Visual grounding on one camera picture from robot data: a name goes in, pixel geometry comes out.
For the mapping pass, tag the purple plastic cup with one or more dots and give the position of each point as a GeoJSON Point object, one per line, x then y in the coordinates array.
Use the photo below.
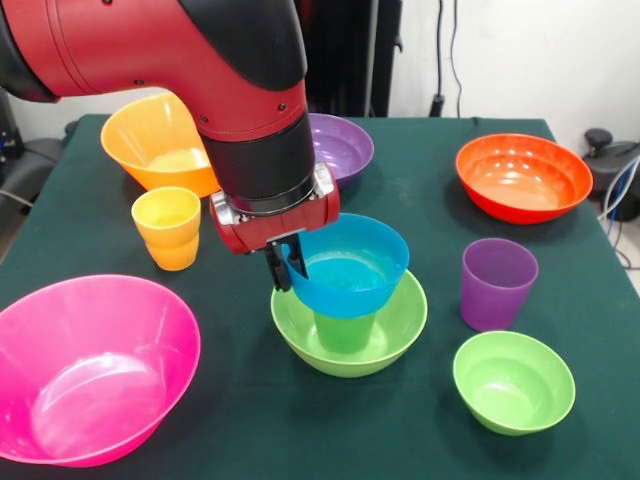
{"type": "Point", "coordinates": [495, 300]}

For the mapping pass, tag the black equipment case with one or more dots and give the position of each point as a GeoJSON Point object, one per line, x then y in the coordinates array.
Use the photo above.
{"type": "Point", "coordinates": [7, 125]}

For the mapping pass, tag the large pink plastic bowl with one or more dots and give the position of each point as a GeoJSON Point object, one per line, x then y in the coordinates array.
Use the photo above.
{"type": "Point", "coordinates": [95, 380]}

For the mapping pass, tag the blue plastic bowl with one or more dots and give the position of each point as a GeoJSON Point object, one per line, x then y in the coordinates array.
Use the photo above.
{"type": "Point", "coordinates": [350, 295]}

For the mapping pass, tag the small green plastic bowl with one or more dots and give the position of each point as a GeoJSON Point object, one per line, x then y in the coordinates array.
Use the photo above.
{"type": "Point", "coordinates": [512, 395]}

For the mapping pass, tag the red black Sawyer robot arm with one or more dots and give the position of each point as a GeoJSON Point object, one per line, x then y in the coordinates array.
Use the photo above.
{"type": "Point", "coordinates": [175, 50]}

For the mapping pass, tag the orange plastic bowl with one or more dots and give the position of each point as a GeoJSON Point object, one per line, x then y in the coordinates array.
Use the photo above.
{"type": "Point", "coordinates": [145, 150]}

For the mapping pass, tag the purple plastic bowl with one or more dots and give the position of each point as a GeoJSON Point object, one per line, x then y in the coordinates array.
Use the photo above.
{"type": "Point", "coordinates": [345, 145]}

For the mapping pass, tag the red plastic bowl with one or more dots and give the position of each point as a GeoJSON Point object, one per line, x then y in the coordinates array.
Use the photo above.
{"type": "Point", "coordinates": [525, 195]}

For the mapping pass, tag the black pedestal leg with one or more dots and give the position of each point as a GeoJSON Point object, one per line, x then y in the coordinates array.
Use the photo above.
{"type": "Point", "coordinates": [605, 170]}
{"type": "Point", "coordinates": [40, 160]}

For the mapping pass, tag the large green plastic bowl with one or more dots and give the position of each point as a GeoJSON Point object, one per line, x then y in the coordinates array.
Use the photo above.
{"type": "Point", "coordinates": [400, 335]}

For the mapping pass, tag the green plastic cup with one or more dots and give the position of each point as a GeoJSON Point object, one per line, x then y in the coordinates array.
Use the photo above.
{"type": "Point", "coordinates": [345, 332]}

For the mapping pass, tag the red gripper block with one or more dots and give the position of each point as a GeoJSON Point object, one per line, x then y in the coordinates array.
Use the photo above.
{"type": "Point", "coordinates": [280, 227]}

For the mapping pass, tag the dark green table cloth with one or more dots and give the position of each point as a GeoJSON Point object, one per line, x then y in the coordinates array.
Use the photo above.
{"type": "Point", "coordinates": [320, 450]}

